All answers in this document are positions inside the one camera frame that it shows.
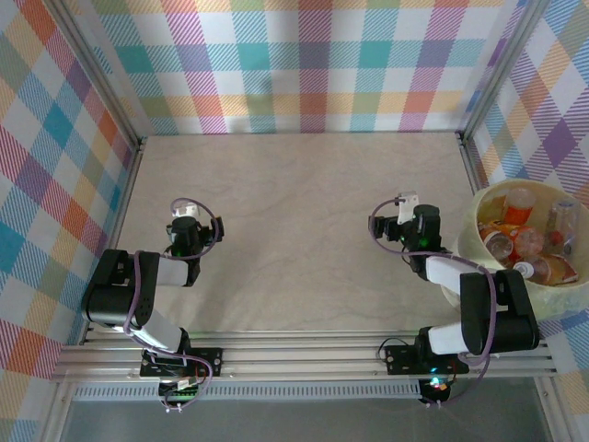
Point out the green terminal circuit board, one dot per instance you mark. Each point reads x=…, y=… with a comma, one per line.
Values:
x=181, y=395

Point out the brown orange label bottle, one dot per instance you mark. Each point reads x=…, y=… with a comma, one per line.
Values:
x=552, y=271

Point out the circuit board with lit LED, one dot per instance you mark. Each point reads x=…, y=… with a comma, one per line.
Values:
x=437, y=387

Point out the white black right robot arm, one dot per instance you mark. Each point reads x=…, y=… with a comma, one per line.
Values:
x=483, y=313

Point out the pale yellow round bin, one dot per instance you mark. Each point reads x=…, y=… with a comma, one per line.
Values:
x=566, y=299

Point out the aluminium side rail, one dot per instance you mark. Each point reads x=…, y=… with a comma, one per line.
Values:
x=123, y=202
x=468, y=159

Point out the aluminium frame post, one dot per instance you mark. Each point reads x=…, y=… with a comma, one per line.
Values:
x=103, y=78
x=499, y=69

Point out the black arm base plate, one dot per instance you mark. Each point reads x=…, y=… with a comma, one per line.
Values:
x=207, y=357
x=398, y=359

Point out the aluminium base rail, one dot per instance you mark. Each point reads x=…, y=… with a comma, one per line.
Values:
x=299, y=359

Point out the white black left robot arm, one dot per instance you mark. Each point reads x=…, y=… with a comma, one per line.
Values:
x=110, y=294

